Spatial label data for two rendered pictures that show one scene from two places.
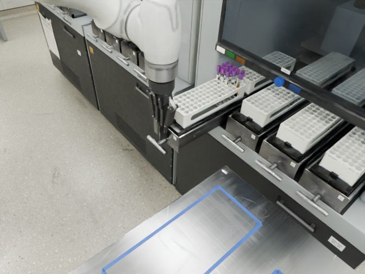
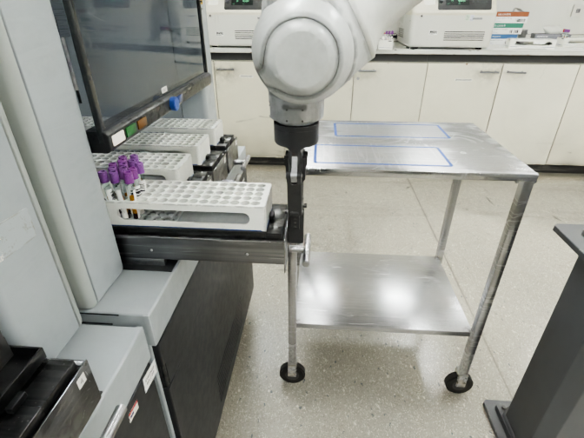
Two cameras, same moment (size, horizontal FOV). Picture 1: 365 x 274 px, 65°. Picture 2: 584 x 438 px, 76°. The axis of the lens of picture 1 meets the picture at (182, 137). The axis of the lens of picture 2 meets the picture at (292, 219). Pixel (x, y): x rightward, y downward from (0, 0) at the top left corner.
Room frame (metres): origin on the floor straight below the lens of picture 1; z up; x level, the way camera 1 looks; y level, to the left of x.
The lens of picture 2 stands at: (1.12, 0.51, 1.17)
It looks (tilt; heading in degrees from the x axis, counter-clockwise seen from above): 30 degrees down; 227
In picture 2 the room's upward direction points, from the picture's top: straight up
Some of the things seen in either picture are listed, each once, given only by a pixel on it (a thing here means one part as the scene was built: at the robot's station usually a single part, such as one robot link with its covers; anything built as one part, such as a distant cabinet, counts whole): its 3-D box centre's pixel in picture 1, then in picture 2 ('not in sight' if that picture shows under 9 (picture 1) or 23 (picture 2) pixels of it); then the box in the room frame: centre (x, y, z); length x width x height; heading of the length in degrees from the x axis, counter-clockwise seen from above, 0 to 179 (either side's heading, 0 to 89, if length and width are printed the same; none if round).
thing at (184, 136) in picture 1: (231, 98); (129, 228); (0.92, -0.18, 0.78); 0.73 x 0.14 x 0.09; 132
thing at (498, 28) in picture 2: not in sight; (502, 28); (-2.30, -0.73, 1.01); 0.23 x 0.12 x 0.08; 132
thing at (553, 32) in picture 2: not in sight; (550, 36); (-2.49, -0.44, 0.97); 0.24 x 0.12 x 0.13; 121
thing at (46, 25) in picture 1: (48, 35); not in sight; (2.13, 1.09, 0.43); 0.27 x 0.02 x 0.36; 42
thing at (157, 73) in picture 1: (161, 67); (296, 102); (0.69, 0.07, 1.03); 0.09 x 0.09 x 0.06
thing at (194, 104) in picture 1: (206, 99); (191, 206); (0.83, -0.08, 0.83); 0.30 x 0.10 x 0.06; 132
